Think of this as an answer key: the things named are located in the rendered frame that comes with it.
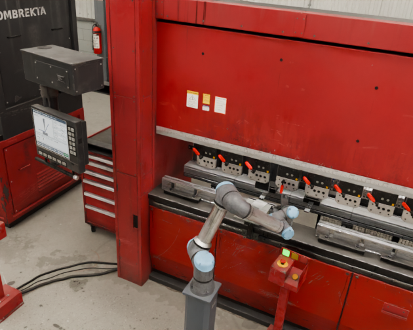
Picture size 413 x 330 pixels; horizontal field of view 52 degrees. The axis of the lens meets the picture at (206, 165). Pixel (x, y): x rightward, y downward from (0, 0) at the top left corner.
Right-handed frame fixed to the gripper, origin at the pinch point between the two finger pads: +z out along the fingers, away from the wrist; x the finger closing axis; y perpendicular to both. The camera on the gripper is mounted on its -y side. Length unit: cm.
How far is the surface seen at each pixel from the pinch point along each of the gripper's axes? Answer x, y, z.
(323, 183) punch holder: 23.3, -16.0, -23.3
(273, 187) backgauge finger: 1.8, -13.0, 22.4
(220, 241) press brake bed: -37, 28, 26
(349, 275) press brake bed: 43, 44, -17
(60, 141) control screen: -146, -40, -9
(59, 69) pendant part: -142, -81, -33
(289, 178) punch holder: 3.7, -19.2, -13.3
